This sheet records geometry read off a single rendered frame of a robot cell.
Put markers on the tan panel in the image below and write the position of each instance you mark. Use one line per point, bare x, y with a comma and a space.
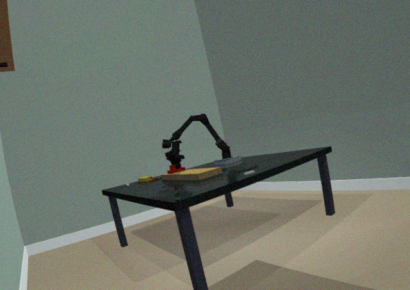
193, 174

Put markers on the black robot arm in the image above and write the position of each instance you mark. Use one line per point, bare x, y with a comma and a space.
221, 144

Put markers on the yellow rectangular block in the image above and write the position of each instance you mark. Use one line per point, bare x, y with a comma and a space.
142, 179

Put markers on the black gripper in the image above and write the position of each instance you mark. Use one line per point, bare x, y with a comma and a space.
175, 160

